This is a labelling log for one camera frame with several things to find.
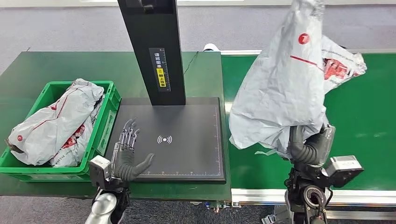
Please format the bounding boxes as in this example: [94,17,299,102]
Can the small white object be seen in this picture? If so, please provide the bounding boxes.
[203,42,221,52]

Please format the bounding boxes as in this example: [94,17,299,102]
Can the ruler label with yellow sticker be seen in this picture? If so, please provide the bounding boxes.
[148,47,172,92]

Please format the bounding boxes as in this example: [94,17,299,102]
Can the metal connector fittings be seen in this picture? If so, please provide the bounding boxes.
[202,201,242,215]

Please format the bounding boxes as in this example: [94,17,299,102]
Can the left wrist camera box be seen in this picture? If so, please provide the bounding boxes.
[89,155,112,190]

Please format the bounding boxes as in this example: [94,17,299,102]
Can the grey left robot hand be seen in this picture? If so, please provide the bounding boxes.
[111,118,156,182]

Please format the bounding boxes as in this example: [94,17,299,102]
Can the green plastic crate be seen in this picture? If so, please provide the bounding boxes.
[0,80,122,182]

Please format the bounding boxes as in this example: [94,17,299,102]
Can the large grey mailer bag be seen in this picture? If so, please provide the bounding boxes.
[7,77,105,167]

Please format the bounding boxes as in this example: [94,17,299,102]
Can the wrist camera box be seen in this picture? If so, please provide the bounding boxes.
[323,155,364,189]
[89,155,112,190]

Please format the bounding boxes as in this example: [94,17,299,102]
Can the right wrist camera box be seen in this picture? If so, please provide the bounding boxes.
[323,155,364,189]

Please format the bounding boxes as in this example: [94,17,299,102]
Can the thin black cable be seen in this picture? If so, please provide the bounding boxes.
[183,50,199,76]

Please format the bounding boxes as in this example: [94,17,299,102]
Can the black scanner column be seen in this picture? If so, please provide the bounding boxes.
[117,0,187,106]

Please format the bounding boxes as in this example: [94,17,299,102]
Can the grey mailer bag red print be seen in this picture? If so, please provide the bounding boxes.
[49,97,105,168]

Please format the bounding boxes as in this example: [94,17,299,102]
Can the grey mailer bag package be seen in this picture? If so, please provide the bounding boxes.
[228,0,368,159]

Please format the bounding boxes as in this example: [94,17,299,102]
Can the black scanner base plate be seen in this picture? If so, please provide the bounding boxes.
[98,97,227,183]

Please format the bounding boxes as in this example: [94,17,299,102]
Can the aluminium conveyor frame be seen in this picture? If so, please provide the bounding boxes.
[220,48,396,221]

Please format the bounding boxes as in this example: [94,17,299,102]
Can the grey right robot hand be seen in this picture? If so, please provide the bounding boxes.
[289,123,337,168]

